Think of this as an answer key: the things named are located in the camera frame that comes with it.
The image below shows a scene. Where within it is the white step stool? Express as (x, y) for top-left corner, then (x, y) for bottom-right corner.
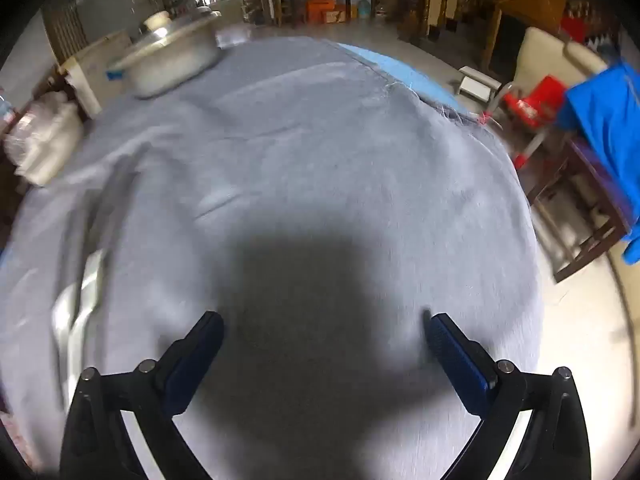
(457, 66), (502, 103)

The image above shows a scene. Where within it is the metal pot with lid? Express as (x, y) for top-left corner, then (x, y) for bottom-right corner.
(107, 5), (223, 100)

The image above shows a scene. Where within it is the large orange box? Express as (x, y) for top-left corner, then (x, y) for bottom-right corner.
(306, 0), (346, 23)

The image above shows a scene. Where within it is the white chest freezer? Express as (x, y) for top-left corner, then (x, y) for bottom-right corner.
(60, 30), (133, 116)

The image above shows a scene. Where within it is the cream armchair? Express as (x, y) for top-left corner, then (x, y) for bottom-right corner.
(500, 26), (613, 106)

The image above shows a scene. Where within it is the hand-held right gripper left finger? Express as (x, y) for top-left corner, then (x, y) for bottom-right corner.
(59, 311), (225, 480)

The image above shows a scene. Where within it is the grey tablecloth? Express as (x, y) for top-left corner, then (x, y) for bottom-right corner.
(0, 35), (546, 480)

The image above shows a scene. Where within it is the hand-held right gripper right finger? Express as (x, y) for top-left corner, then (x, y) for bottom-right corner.
(430, 312), (594, 480)

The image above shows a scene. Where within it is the wooden chair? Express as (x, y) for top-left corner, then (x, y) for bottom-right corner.
(525, 130), (633, 283)

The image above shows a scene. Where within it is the white bowl with plastic cover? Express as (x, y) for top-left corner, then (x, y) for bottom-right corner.
(2, 90), (86, 188)

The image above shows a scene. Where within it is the grey refrigerator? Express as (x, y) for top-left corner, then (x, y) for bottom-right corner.
(75, 0), (146, 43)

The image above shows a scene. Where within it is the blue table cover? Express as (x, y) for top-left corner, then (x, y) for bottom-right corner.
(340, 42), (473, 121)

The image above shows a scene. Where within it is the blue cloth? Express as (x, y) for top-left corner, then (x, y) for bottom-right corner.
(557, 60), (640, 266)

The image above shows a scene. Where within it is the red plastic stool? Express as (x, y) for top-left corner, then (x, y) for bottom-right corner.
(492, 75), (571, 171)

